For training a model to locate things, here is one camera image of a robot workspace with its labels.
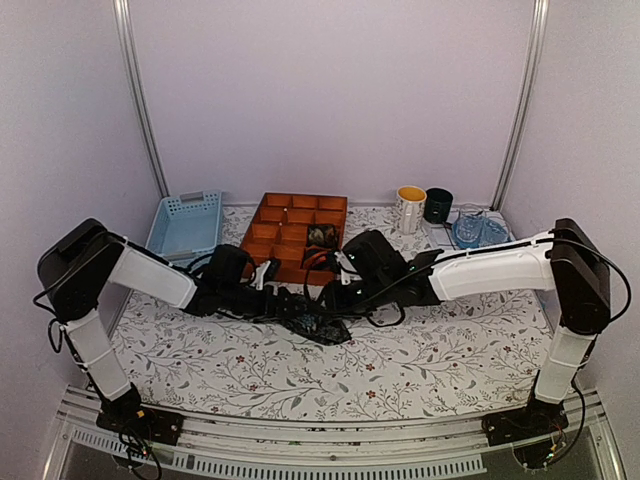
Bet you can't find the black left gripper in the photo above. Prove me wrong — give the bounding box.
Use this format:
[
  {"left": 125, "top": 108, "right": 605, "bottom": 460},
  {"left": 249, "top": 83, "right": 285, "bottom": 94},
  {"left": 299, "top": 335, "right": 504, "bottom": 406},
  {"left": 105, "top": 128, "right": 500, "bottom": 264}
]
[{"left": 221, "top": 282, "right": 306, "bottom": 324}]

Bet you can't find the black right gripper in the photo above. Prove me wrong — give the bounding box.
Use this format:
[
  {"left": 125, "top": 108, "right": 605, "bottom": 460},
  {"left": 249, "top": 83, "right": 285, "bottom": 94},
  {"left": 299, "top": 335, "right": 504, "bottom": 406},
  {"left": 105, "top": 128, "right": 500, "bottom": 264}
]
[{"left": 311, "top": 274, "right": 394, "bottom": 321}]

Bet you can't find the dark floral necktie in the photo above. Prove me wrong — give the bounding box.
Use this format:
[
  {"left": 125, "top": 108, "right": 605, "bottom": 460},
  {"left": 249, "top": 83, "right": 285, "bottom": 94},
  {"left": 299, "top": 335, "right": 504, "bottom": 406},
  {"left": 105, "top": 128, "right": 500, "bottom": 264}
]
[{"left": 281, "top": 313, "right": 352, "bottom": 346}]

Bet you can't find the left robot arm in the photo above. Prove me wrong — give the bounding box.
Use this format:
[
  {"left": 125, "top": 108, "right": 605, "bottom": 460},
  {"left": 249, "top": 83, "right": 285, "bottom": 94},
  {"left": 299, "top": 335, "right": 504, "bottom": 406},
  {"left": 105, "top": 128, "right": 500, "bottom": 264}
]
[{"left": 34, "top": 218, "right": 304, "bottom": 434}]

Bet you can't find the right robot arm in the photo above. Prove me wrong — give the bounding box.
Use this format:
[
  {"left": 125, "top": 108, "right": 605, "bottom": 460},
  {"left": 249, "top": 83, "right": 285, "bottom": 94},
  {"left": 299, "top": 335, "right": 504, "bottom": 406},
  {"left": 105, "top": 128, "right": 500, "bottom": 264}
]
[{"left": 321, "top": 218, "right": 622, "bottom": 436}]

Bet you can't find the rolled orange striped tie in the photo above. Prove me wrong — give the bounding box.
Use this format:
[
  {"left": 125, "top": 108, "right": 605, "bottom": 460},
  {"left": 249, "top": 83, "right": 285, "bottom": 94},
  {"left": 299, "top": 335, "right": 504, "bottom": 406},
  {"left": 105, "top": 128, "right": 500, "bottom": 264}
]
[{"left": 301, "top": 247, "right": 338, "bottom": 273}]

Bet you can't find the light blue plastic basket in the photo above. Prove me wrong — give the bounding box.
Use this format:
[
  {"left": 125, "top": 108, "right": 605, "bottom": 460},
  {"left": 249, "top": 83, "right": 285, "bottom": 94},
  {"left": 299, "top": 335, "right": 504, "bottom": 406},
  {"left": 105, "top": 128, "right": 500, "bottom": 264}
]
[{"left": 145, "top": 190, "right": 222, "bottom": 266}]

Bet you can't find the rolled olive patterned tie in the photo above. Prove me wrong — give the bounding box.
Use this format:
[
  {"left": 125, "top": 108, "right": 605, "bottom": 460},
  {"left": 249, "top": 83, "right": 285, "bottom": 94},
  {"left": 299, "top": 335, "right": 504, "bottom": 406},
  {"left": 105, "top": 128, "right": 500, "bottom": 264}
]
[{"left": 306, "top": 224, "right": 339, "bottom": 249}]

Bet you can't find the orange wooden divider tray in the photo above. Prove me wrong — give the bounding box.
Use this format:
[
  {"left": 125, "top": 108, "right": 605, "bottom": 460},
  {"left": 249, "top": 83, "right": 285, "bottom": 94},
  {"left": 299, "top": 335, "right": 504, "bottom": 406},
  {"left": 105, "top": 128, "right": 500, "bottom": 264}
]
[{"left": 240, "top": 192, "right": 348, "bottom": 286}]

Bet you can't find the white checked dish towel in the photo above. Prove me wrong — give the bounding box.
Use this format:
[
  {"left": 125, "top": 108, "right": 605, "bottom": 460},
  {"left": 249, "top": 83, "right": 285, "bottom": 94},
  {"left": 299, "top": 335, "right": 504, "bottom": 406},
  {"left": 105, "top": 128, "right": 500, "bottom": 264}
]
[{"left": 426, "top": 222, "right": 458, "bottom": 250}]

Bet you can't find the white mug yellow inside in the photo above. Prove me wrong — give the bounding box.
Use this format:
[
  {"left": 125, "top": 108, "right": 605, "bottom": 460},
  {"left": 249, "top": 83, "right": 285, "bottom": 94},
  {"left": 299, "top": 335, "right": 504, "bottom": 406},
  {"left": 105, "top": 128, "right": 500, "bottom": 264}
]
[{"left": 396, "top": 186, "right": 427, "bottom": 235}]

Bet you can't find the dark green mug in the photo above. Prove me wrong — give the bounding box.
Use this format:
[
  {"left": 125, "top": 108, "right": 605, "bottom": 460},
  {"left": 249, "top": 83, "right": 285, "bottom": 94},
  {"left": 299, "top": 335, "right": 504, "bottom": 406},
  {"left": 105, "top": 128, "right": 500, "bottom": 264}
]
[{"left": 424, "top": 187, "right": 453, "bottom": 224}]

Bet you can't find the clear drinking glass left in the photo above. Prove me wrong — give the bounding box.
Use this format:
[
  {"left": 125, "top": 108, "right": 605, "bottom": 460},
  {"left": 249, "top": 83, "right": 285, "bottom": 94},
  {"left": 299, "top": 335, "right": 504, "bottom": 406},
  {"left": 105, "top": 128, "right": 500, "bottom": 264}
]
[{"left": 455, "top": 204, "right": 484, "bottom": 248}]

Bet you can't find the blue glass tray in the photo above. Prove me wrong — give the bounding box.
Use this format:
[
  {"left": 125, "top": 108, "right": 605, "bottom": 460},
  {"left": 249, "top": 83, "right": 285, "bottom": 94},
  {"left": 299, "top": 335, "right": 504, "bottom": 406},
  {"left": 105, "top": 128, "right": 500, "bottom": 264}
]
[{"left": 452, "top": 211, "right": 513, "bottom": 249}]

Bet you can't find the floral patterned tablecloth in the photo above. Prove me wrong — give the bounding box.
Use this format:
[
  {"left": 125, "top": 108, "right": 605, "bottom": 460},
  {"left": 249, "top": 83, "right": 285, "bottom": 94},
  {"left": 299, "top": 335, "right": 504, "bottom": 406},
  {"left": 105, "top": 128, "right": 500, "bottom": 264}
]
[{"left": 99, "top": 202, "right": 569, "bottom": 421}]

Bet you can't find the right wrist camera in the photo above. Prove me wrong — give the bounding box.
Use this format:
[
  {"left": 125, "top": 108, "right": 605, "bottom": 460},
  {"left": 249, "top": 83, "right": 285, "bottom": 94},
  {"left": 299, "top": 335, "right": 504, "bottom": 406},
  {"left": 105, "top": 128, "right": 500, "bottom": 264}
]
[{"left": 334, "top": 251, "right": 360, "bottom": 286}]

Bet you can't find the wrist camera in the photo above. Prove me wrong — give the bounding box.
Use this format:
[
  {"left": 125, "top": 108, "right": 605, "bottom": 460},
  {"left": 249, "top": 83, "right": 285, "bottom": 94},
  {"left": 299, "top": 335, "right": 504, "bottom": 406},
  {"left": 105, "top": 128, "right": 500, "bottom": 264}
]
[
  {"left": 334, "top": 251, "right": 360, "bottom": 286},
  {"left": 252, "top": 258, "right": 281, "bottom": 291}
]

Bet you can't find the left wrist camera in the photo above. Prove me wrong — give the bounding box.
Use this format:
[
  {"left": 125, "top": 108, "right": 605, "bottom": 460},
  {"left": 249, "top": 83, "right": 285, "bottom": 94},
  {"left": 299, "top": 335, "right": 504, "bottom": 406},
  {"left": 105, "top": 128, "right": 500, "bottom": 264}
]
[{"left": 252, "top": 258, "right": 281, "bottom": 291}]

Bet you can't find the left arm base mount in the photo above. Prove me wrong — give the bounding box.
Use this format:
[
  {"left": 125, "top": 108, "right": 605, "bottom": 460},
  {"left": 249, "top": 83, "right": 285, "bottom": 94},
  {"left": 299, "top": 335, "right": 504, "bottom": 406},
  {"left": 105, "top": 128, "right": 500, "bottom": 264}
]
[{"left": 96, "top": 384, "right": 184, "bottom": 446}]

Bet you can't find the aluminium front rail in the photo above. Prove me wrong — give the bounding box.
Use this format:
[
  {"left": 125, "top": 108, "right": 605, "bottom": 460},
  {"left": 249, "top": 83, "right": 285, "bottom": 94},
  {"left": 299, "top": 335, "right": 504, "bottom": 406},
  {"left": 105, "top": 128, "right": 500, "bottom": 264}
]
[{"left": 44, "top": 396, "right": 629, "bottom": 479}]

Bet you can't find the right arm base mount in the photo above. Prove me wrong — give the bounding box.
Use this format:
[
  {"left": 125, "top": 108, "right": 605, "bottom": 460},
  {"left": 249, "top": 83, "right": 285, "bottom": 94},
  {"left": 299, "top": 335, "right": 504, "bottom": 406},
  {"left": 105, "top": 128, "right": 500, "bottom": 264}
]
[{"left": 481, "top": 399, "right": 569, "bottom": 446}]

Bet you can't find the right aluminium frame post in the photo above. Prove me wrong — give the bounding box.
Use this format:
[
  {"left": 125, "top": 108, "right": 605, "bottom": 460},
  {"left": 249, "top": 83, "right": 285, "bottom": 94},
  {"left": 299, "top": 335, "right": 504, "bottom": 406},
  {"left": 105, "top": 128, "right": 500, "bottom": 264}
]
[{"left": 490, "top": 0, "right": 550, "bottom": 211}]

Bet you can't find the aluminium frame post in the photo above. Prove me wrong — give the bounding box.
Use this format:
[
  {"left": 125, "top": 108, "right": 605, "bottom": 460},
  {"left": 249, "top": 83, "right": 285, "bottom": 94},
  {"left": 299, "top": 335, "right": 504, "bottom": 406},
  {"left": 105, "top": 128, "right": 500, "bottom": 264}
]
[
  {"left": 113, "top": 0, "right": 170, "bottom": 198},
  {"left": 490, "top": 0, "right": 550, "bottom": 211}
]

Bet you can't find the left aluminium frame post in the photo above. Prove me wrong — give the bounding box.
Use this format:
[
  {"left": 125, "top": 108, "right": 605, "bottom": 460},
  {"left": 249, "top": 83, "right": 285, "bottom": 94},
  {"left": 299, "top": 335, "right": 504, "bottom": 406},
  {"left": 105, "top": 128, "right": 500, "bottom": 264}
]
[{"left": 113, "top": 0, "right": 170, "bottom": 198}]

